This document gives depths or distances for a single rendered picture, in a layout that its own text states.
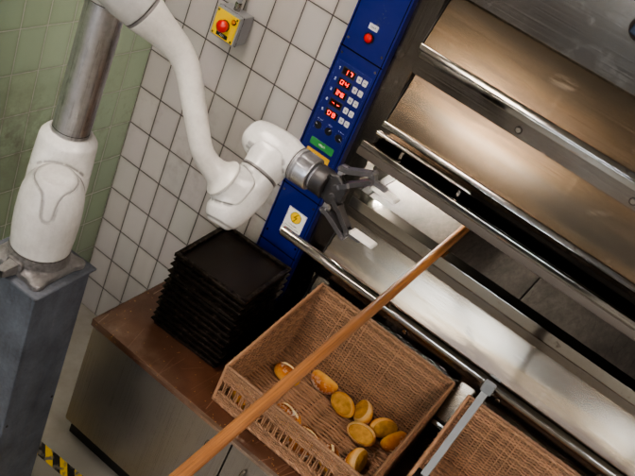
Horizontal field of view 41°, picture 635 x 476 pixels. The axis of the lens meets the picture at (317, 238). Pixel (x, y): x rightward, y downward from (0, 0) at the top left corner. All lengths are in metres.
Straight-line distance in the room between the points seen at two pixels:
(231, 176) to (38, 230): 0.49
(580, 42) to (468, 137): 0.41
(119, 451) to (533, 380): 1.38
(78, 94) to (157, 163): 1.02
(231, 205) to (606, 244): 1.03
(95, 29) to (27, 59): 0.60
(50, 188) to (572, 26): 1.37
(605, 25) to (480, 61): 0.34
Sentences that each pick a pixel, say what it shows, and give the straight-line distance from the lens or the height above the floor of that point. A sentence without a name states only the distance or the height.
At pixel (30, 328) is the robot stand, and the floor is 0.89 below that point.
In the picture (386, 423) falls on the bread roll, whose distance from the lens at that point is 2.81.
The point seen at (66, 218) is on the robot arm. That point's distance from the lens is 2.16.
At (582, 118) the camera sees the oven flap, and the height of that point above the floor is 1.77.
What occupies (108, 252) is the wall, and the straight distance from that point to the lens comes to 3.52.
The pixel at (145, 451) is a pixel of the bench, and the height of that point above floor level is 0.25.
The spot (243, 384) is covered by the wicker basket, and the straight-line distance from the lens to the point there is 2.59.
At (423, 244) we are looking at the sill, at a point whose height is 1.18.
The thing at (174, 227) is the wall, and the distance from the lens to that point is 3.22.
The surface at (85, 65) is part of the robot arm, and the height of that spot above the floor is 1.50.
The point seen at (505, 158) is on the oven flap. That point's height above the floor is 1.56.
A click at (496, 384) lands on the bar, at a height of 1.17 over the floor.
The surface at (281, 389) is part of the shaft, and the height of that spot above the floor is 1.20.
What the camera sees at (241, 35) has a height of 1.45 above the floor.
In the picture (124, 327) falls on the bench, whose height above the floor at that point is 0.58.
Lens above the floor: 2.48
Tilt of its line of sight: 32 degrees down
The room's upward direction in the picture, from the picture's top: 25 degrees clockwise
